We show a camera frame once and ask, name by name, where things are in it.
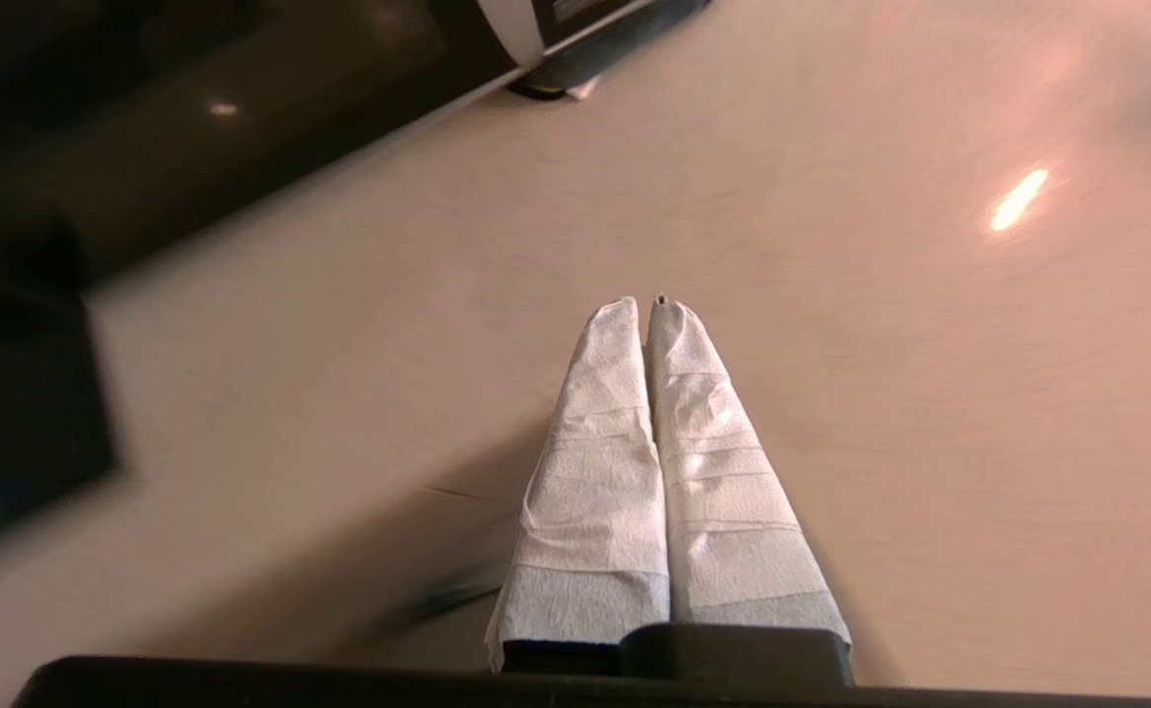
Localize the right gripper left finger wrapped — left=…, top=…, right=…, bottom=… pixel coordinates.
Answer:
left=485, top=297, right=672, bottom=675

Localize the right gripper right finger wrapped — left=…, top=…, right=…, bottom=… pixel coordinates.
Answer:
left=646, top=293, right=852, bottom=642

